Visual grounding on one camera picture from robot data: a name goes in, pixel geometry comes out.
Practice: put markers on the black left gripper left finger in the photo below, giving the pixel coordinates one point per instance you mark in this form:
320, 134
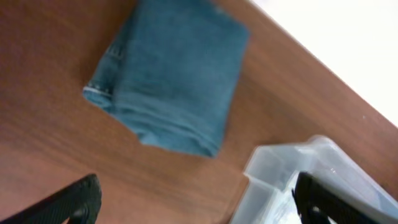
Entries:
79, 203

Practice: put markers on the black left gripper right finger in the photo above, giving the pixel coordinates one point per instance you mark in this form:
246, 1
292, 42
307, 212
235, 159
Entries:
317, 205

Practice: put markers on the dark blue jeans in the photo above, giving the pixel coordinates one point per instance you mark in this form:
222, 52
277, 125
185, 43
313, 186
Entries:
170, 74

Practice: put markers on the clear plastic storage bin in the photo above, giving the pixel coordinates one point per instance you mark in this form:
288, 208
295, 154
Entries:
273, 170

